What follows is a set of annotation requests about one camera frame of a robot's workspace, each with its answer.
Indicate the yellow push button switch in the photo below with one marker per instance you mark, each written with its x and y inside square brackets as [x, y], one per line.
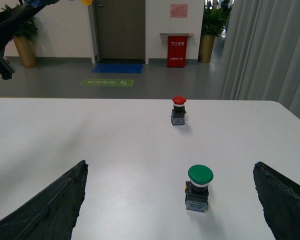
[86, 2]

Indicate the pink wall notice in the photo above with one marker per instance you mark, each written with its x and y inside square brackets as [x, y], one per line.
[179, 10]

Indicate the red fire extinguisher box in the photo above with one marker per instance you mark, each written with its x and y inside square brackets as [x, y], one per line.
[176, 49]

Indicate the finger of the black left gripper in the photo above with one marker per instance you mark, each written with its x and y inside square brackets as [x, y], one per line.
[11, 21]

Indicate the right grey curtain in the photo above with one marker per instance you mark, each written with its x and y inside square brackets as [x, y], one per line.
[261, 55]

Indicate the green floor sign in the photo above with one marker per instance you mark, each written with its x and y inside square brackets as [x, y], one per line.
[107, 82]

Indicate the grey door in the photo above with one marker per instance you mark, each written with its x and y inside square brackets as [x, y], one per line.
[121, 30]

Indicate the red push button switch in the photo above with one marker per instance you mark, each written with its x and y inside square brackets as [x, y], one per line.
[178, 112]

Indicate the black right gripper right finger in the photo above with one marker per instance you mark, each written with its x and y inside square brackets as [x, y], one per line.
[280, 199]

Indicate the right potted plant gold pot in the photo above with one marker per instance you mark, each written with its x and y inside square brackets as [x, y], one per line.
[213, 24]

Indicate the left potted plant gold pot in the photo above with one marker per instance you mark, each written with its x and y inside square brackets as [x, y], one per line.
[24, 41]

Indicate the green push button switch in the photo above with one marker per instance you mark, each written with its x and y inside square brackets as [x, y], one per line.
[197, 188]

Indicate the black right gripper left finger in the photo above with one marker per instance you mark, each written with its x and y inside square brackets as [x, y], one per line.
[52, 213]

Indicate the blue floor mat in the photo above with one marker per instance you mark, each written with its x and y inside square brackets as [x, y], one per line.
[120, 68]

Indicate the potted plant gold pot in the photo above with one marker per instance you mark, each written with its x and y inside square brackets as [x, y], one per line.
[24, 41]
[213, 24]

